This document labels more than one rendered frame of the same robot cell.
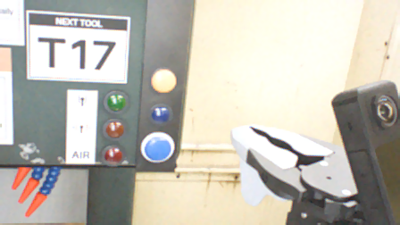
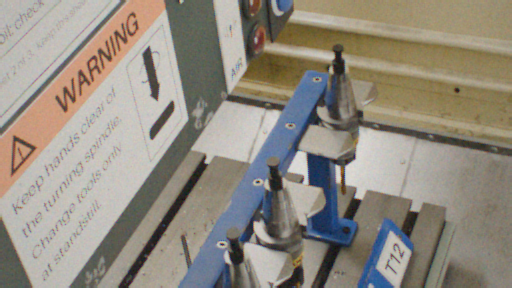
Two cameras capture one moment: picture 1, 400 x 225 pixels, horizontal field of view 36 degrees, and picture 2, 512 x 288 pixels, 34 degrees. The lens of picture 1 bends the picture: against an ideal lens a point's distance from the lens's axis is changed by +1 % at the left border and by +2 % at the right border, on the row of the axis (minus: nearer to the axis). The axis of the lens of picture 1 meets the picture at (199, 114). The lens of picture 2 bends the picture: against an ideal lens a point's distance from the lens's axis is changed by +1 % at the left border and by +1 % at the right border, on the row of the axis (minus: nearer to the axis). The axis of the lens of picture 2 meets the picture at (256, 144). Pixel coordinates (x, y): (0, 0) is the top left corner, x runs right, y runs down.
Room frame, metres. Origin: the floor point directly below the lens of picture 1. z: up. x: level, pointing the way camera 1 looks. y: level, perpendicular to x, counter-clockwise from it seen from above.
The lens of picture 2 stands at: (0.28, 0.46, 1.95)
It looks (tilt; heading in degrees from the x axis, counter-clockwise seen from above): 42 degrees down; 310
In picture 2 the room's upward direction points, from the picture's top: 8 degrees counter-clockwise
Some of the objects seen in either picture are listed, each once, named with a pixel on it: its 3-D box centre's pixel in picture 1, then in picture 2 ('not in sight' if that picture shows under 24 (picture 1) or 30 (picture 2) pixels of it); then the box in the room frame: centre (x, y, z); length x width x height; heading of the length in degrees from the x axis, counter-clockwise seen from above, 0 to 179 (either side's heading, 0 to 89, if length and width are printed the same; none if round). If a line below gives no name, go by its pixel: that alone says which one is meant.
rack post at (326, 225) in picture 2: not in sight; (321, 166); (0.80, -0.30, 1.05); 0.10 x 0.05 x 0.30; 12
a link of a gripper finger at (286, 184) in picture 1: (293, 177); not in sight; (0.42, -0.08, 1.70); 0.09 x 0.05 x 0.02; 42
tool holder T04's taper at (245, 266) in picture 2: not in sight; (239, 275); (0.67, 0.06, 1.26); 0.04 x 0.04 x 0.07
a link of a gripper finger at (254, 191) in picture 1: (254, 172); not in sight; (0.46, -0.05, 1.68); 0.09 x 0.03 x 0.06; 42
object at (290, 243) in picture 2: not in sight; (281, 230); (0.69, -0.05, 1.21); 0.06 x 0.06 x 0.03
